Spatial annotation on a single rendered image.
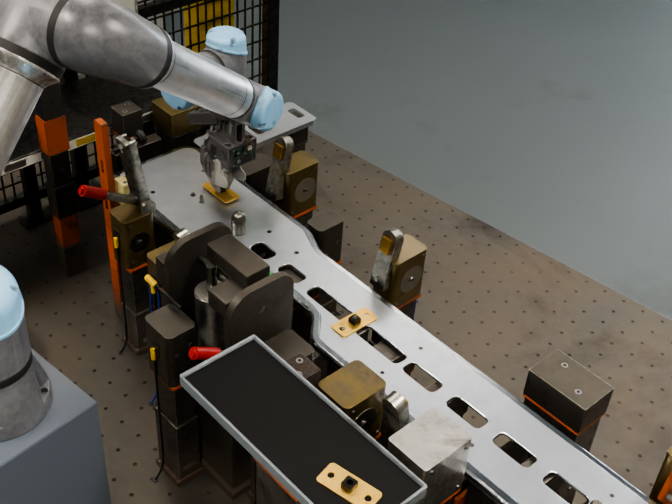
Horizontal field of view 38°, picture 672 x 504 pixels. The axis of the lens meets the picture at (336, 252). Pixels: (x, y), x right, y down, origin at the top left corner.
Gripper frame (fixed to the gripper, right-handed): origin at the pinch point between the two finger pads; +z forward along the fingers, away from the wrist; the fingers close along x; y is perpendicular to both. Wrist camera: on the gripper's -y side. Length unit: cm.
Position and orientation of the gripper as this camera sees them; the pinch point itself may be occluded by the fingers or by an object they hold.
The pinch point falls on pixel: (220, 183)
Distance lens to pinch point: 204.9
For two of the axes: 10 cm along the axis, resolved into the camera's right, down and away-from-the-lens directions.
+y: 6.7, 5.1, -5.4
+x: 7.4, -3.9, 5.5
